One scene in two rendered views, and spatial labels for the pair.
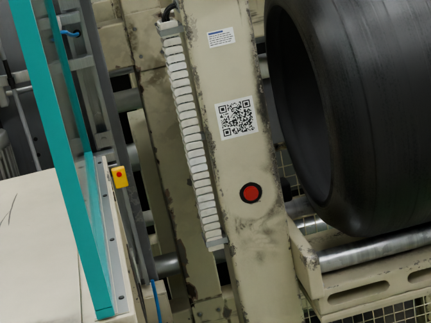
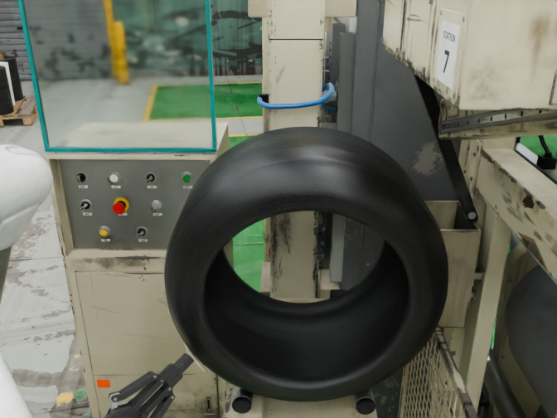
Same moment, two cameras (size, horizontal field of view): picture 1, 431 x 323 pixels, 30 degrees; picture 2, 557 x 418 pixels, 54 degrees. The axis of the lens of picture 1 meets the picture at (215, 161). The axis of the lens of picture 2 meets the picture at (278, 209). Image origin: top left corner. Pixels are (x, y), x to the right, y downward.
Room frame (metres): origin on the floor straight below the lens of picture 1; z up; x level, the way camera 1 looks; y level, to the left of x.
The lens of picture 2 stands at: (1.69, -1.42, 1.81)
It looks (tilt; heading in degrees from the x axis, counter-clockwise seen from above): 24 degrees down; 98
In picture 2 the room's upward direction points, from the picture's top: straight up
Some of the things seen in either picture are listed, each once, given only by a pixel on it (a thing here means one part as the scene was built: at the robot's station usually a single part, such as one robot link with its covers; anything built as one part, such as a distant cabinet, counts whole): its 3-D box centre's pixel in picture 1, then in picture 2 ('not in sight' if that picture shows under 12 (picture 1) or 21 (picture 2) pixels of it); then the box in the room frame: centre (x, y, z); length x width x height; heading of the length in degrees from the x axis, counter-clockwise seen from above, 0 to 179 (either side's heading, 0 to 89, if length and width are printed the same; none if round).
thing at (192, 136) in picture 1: (194, 138); not in sight; (1.51, 0.03, 1.19); 0.05 x 0.04 x 0.48; 7
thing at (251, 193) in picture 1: (250, 192); not in sight; (1.49, -0.06, 1.06); 0.03 x 0.02 x 0.03; 97
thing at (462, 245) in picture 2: not in sight; (436, 262); (1.95, -0.04, 1.05); 0.20 x 0.15 x 0.30; 97
